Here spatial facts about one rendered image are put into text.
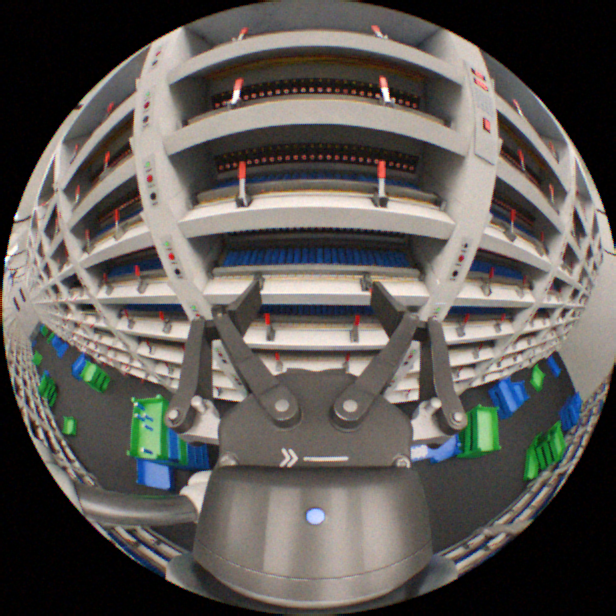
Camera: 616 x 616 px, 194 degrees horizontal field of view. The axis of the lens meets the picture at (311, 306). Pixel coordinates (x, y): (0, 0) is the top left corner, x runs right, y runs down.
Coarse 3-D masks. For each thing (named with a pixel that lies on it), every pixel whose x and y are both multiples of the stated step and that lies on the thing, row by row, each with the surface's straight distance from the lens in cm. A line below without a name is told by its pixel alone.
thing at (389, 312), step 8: (376, 288) 20; (384, 288) 19; (376, 296) 20; (384, 296) 17; (392, 296) 17; (376, 304) 19; (384, 304) 17; (392, 304) 16; (376, 312) 19; (384, 312) 17; (392, 312) 16; (400, 312) 15; (384, 320) 17; (392, 320) 16; (400, 320) 15; (384, 328) 17; (392, 328) 16
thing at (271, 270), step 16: (224, 272) 50; (240, 272) 48; (272, 272) 46; (288, 272) 45; (304, 272) 45; (320, 272) 44; (336, 272) 45; (352, 272) 45; (368, 272) 46; (384, 272) 47; (400, 272) 49; (416, 272) 52
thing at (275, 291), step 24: (216, 240) 59; (240, 240) 59; (384, 240) 58; (216, 264) 54; (216, 288) 50; (240, 288) 47; (264, 288) 44; (288, 288) 43; (312, 288) 43; (336, 288) 43; (360, 288) 44; (408, 288) 50; (432, 288) 51
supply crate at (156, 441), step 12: (156, 408) 109; (132, 420) 111; (156, 420) 106; (132, 432) 110; (144, 432) 110; (156, 432) 104; (132, 444) 109; (144, 444) 108; (156, 444) 103; (132, 456) 108; (144, 456) 108; (156, 456) 92
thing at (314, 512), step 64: (320, 384) 9; (256, 448) 8; (320, 448) 7; (384, 448) 8; (256, 512) 5; (320, 512) 4; (384, 512) 5; (256, 576) 5; (320, 576) 5; (384, 576) 5
